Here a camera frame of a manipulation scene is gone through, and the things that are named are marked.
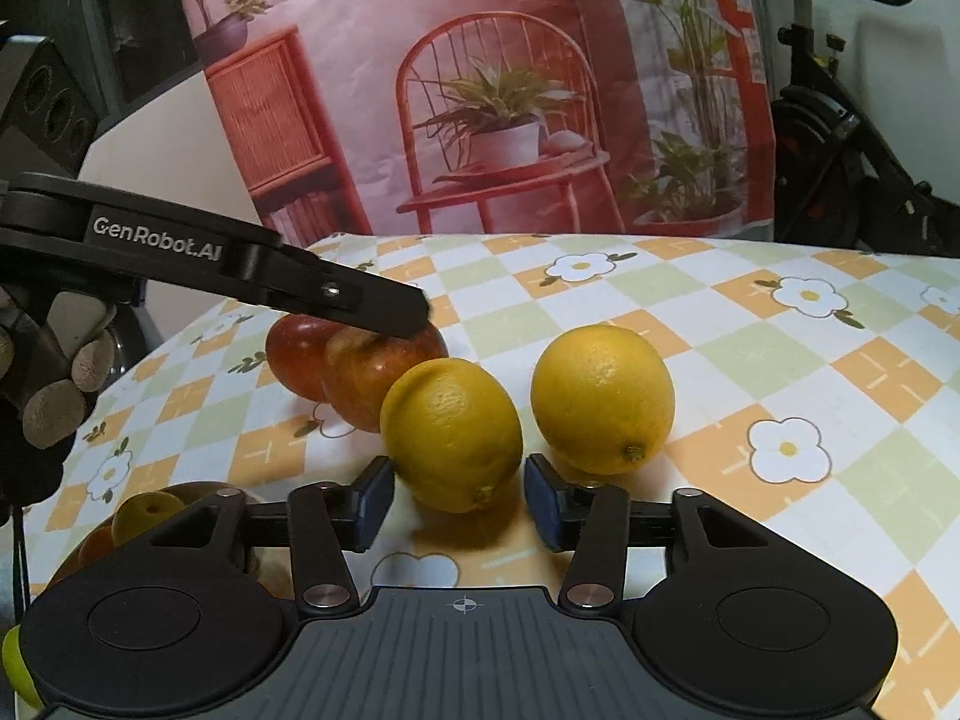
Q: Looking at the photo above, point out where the beige round plate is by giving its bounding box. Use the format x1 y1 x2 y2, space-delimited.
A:
41 481 295 605

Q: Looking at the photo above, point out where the person's left hand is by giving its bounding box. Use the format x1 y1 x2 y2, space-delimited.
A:
0 286 117 509

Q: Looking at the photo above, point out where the orange tangerine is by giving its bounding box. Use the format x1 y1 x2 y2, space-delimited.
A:
78 526 125 568

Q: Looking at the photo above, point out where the green apple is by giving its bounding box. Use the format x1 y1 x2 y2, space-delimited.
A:
0 626 43 710
112 491 185 545

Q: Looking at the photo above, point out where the black exercise bike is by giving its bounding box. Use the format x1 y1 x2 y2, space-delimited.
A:
739 0 960 256

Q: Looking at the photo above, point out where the white panel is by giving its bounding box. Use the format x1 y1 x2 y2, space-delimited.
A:
79 64 263 241

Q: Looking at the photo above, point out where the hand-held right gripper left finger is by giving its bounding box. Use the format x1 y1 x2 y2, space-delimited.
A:
150 456 396 616

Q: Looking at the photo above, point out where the dark glass window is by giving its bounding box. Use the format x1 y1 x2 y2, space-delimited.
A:
71 0 202 128

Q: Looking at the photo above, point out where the brownish red apple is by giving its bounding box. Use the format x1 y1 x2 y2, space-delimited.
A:
324 325 449 434

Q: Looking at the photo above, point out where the yellow lemon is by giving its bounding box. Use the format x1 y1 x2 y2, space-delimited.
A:
530 324 676 476
380 358 524 515

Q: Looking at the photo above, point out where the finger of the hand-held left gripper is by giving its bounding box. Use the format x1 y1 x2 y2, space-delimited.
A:
219 242 434 340

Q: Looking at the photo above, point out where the checked floral tablecloth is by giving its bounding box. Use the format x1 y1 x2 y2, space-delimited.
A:
15 231 960 720

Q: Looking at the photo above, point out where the pink printed backdrop cloth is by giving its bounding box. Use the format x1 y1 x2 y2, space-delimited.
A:
166 0 777 237

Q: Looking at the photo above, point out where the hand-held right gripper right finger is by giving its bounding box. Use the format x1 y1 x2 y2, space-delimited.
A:
523 454 766 611

